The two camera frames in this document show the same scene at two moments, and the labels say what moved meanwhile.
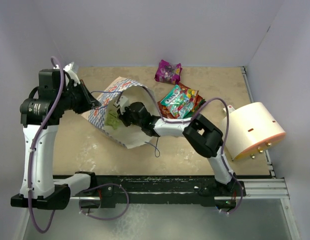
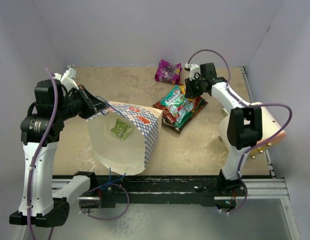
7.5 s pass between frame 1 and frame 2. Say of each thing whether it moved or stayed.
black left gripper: stayed
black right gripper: moved
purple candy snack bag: stayed
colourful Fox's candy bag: moved
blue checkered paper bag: moved
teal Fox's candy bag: stayed
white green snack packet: moved
